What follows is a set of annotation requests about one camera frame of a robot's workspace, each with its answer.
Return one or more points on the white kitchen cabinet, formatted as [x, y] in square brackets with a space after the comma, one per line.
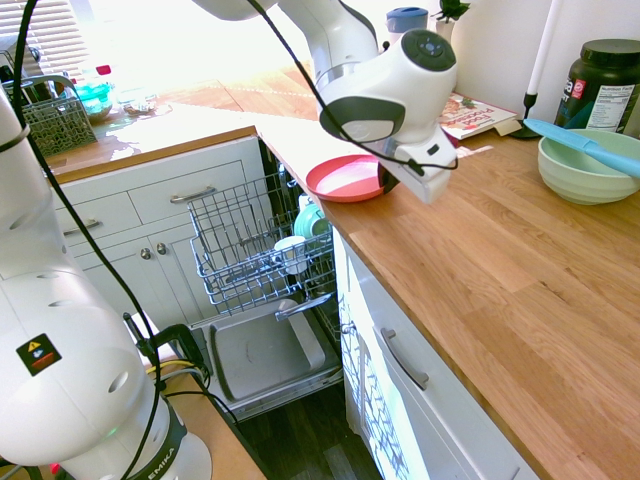
[165, 280]
[440, 425]

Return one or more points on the white pitcher with blue lid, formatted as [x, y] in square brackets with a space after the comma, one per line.
[405, 20]

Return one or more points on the black candle holder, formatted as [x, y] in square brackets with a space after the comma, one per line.
[530, 102]

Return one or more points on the mint green ribbed bowl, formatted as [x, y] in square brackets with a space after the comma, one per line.
[575, 180]

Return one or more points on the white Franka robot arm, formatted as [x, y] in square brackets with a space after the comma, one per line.
[380, 75]

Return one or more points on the food processor cookbook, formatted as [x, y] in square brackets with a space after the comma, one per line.
[480, 117]

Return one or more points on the white vase with blue flowers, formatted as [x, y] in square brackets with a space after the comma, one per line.
[444, 30]

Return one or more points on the green ceramic bowl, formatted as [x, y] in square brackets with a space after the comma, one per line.
[307, 220]

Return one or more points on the white window blinds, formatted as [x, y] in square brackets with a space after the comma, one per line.
[50, 25]

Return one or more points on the black protein powder jar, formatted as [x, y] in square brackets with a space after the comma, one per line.
[600, 65]

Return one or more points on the green glass jar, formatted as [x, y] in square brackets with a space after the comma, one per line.
[92, 95]

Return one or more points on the grey cutlery basket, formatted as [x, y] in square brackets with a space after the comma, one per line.
[60, 125]

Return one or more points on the green plant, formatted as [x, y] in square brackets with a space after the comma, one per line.
[452, 9]

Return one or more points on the grey dishwasher door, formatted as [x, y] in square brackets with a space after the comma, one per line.
[260, 355]

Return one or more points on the black table clamp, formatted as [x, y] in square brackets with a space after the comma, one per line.
[172, 335]

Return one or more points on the silver cabinet knob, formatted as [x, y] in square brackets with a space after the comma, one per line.
[161, 248]
[145, 253]

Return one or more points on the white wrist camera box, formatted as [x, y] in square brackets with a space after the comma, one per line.
[417, 150]

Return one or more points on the white taper candle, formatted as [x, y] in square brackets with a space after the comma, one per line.
[542, 50]

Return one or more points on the light blue knife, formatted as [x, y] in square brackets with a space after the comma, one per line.
[560, 132]

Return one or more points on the white mug with print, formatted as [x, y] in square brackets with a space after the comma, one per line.
[290, 250]

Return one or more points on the white patterned dish towel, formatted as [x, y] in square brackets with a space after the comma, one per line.
[370, 390]

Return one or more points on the clear glass dish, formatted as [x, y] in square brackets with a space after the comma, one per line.
[137, 105]

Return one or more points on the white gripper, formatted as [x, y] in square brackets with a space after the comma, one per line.
[425, 187]

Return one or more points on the pink plastic plate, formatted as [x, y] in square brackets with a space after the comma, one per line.
[345, 182]

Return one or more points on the silver kitchen appliance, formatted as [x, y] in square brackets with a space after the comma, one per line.
[35, 55]

